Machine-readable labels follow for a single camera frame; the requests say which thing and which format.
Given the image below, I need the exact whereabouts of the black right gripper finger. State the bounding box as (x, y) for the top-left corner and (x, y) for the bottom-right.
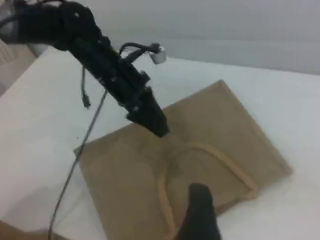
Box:
(174, 183), (223, 240)

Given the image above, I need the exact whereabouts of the black camera cable loop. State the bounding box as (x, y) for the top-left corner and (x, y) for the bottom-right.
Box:
(118, 42), (161, 63)

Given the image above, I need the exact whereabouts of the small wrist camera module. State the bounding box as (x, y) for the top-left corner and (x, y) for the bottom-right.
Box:
(149, 43), (167, 65)

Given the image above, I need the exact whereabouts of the brown jute bag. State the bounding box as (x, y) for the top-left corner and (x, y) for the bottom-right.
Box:
(73, 79), (294, 240)

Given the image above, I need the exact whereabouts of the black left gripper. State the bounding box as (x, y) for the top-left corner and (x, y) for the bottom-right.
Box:
(72, 34), (171, 138)

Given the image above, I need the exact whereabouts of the black cable with plug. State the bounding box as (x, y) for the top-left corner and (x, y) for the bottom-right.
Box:
(80, 65), (92, 110)

